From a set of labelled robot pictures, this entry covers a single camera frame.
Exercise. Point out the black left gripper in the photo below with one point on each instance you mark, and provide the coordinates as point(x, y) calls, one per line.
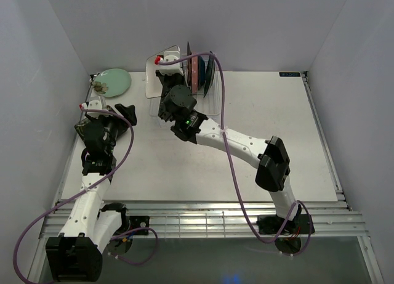
point(127, 112)

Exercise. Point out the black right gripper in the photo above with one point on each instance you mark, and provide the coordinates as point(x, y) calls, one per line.
point(164, 77)

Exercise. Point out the white rectangular plate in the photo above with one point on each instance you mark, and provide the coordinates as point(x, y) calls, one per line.
point(153, 86)

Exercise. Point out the pink polka dot plate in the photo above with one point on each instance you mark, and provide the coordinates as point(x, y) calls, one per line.
point(194, 75)

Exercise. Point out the cream floral square plate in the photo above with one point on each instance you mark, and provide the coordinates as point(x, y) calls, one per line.
point(189, 66)

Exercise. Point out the dark blue leaf plate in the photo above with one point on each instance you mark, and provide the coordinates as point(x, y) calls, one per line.
point(201, 72)

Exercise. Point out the teal leaf-shaped plate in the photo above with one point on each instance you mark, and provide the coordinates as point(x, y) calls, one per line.
point(209, 76)

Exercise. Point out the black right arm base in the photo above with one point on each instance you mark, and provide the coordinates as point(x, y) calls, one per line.
point(270, 224)

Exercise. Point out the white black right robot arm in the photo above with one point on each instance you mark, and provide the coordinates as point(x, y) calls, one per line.
point(268, 157)

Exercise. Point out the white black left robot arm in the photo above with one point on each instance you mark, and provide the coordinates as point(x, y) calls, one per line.
point(75, 254)

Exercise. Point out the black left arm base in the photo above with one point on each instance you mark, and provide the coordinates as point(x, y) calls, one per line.
point(137, 222)

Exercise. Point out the mint green round plate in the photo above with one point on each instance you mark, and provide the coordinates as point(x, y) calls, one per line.
point(113, 82)

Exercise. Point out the black floral square plate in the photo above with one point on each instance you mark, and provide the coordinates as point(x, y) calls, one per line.
point(83, 128)

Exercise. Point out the black logo label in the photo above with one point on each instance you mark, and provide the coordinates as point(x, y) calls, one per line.
point(289, 74)

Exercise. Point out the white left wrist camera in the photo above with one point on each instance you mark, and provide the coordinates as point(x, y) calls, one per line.
point(94, 106)

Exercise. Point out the white wire dish rack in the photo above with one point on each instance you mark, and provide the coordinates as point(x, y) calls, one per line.
point(209, 105)

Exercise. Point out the aluminium rail frame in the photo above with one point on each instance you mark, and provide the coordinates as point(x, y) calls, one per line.
point(226, 220)

